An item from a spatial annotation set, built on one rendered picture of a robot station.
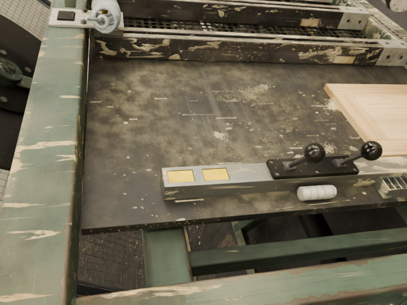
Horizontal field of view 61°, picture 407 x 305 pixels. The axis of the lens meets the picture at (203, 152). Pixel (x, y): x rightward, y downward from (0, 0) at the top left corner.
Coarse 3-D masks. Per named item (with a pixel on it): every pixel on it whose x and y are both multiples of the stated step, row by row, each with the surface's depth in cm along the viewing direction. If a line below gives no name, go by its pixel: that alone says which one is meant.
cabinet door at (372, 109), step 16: (336, 96) 101; (352, 96) 103; (368, 96) 105; (384, 96) 106; (400, 96) 108; (352, 112) 97; (368, 112) 98; (384, 112) 100; (400, 112) 101; (368, 128) 92; (384, 128) 94; (400, 128) 95; (384, 144) 88; (400, 144) 89
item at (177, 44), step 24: (48, 24) 90; (72, 24) 91; (120, 24) 95; (96, 48) 99; (120, 48) 100; (144, 48) 102; (168, 48) 103; (192, 48) 105; (216, 48) 107; (240, 48) 108; (264, 48) 110; (288, 48) 112; (312, 48) 114; (336, 48) 116; (360, 48) 118; (384, 48) 120
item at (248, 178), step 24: (168, 168) 68; (192, 168) 69; (216, 168) 70; (240, 168) 71; (264, 168) 72; (360, 168) 77; (384, 168) 78; (168, 192) 66; (192, 192) 68; (216, 192) 69; (240, 192) 71; (264, 192) 73
